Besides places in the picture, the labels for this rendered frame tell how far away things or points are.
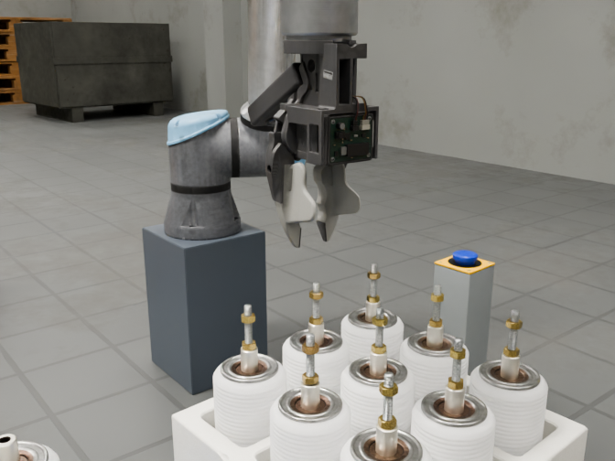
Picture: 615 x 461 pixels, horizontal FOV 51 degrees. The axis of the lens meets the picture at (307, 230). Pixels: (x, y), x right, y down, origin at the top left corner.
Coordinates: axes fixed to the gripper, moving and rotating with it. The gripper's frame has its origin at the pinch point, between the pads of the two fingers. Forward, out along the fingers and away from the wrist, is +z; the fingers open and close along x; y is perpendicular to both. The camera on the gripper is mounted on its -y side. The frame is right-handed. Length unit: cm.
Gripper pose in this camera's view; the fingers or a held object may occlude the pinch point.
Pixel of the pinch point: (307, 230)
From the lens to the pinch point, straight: 71.1
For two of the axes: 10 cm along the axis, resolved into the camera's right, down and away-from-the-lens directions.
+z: 0.0, 9.6, 2.8
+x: 8.2, -1.6, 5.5
